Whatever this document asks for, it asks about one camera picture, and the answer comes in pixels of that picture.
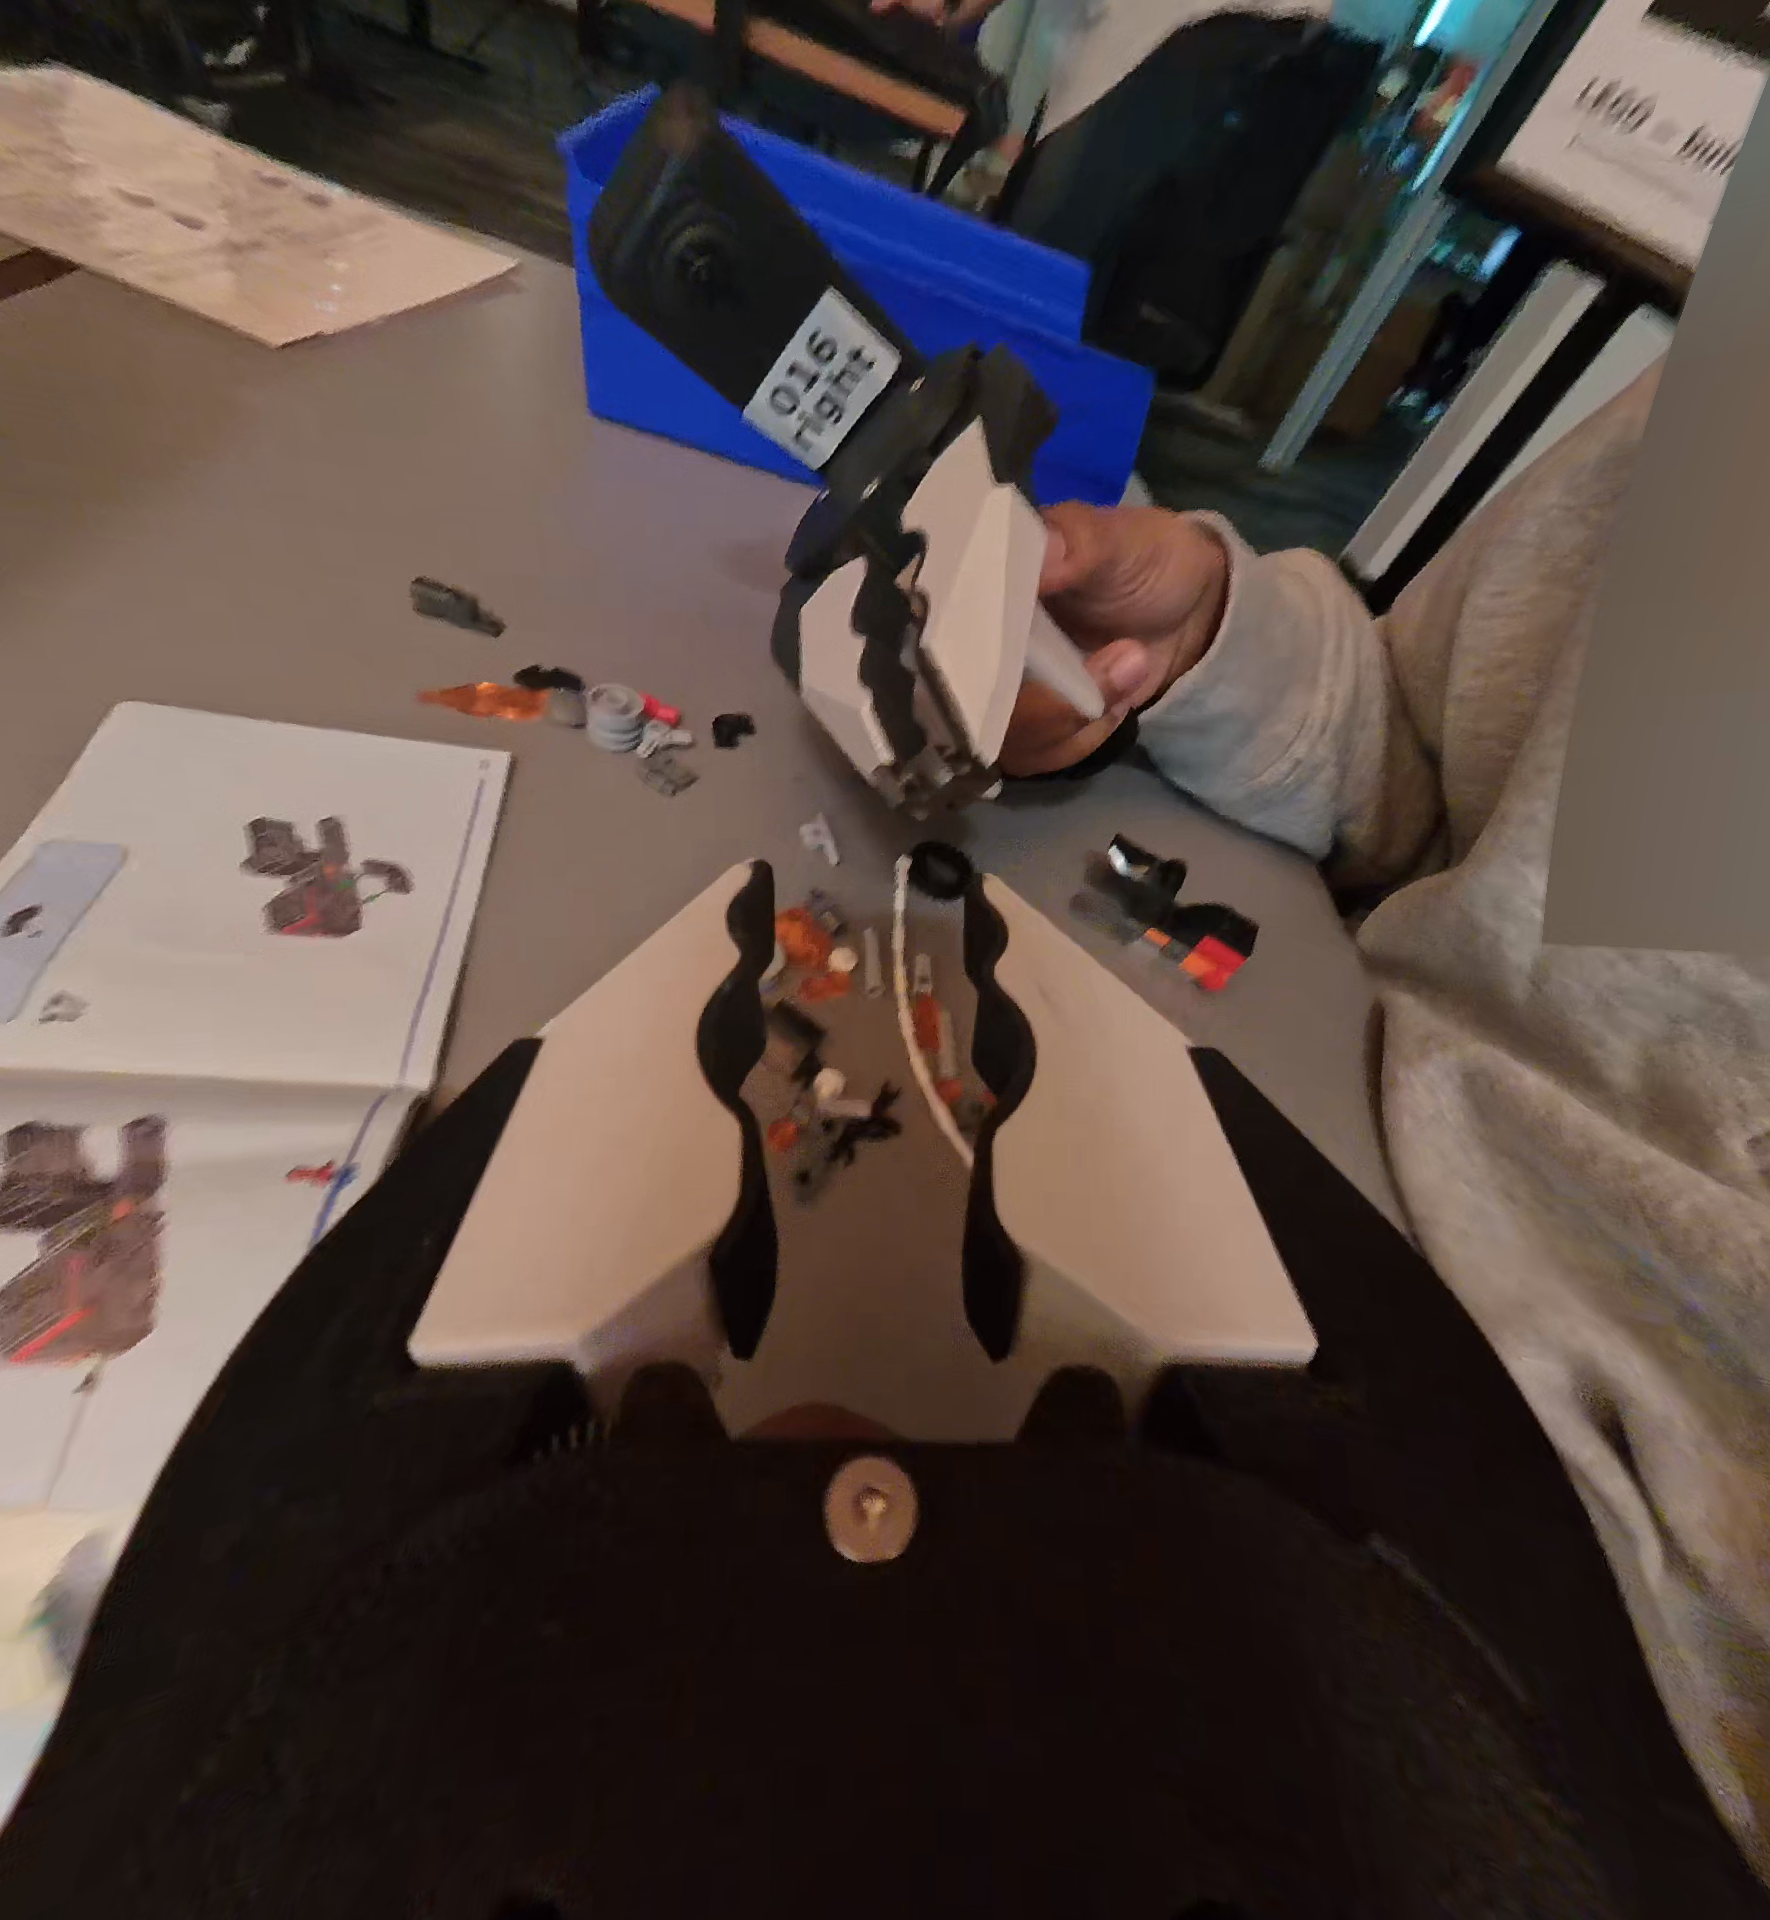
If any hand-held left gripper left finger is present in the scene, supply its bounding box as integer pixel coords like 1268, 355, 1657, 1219
407, 857, 783, 1369

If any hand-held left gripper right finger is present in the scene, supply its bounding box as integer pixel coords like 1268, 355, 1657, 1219
957, 867, 1315, 1369

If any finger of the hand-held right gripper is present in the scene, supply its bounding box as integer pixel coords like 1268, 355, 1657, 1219
795, 558, 929, 797
900, 425, 1052, 779

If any pile of lego pieces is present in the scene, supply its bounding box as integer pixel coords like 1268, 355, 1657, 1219
757, 884, 1008, 1209

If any person's right forearm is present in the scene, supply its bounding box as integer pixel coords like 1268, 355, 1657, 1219
1131, 517, 1458, 909

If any partly built black lego model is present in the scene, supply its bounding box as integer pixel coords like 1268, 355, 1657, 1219
1069, 832, 1262, 995

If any white curved lego tube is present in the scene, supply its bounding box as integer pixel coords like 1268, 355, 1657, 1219
891, 854, 976, 1170

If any lego instruction booklet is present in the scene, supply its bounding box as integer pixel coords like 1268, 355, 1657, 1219
0, 699, 516, 1524

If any person's right hand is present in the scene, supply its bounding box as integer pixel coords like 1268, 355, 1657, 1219
1001, 500, 1230, 779

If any blue plastic bin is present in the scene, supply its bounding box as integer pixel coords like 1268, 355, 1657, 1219
554, 82, 1156, 503

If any wooden table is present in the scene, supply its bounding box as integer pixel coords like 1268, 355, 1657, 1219
585, 0, 981, 144

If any brown paper sheet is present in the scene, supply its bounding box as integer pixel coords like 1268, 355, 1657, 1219
0, 58, 519, 350

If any white printed box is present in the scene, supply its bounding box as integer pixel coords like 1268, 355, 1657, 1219
1485, 0, 1770, 260

